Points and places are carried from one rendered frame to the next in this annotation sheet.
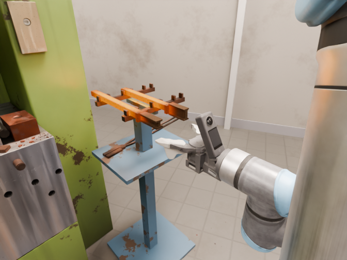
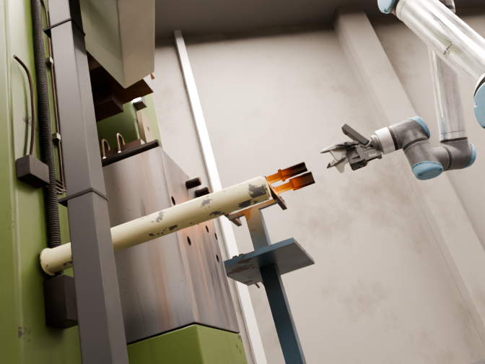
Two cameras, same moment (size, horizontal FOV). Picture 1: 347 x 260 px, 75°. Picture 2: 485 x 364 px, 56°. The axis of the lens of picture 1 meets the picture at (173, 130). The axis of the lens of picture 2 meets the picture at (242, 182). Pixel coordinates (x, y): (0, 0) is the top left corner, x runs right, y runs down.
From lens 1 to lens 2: 157 cm
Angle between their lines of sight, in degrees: 62
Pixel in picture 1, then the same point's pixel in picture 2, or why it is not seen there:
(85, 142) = not seen: hidden behind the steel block
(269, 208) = (418, 131)
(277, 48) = (291, 288)
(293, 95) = (343, 341)
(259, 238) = (429, 155)
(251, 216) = (415, 145)
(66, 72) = not seen: hidden behind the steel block
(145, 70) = not seen: outside the picture
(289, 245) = (420, 22)
